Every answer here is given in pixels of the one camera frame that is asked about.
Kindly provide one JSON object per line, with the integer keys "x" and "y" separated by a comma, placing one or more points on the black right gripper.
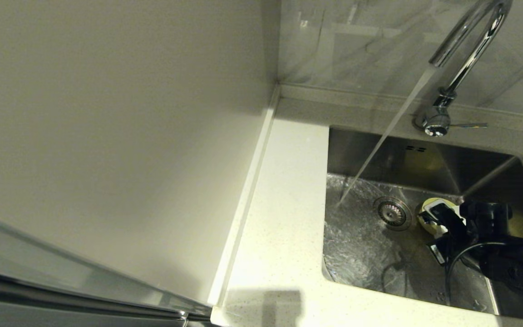
{"x": 484, "y": 220}

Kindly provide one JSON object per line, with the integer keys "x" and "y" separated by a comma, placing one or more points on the small yellow bowl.
{"x": 426, "y": 225}

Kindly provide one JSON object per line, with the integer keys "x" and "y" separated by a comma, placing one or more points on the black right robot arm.
{"x": 520, "y": 272}

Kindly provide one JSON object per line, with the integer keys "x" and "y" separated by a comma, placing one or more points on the stainless steel sink basin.
{"x": 361, "y": 259}

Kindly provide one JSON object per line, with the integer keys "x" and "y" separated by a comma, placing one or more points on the round metal drain strainer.
{"x": 392, "y": 213}

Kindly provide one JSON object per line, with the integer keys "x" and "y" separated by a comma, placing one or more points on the chrome gooseneck faucet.
{"x": 470, "y": 56}

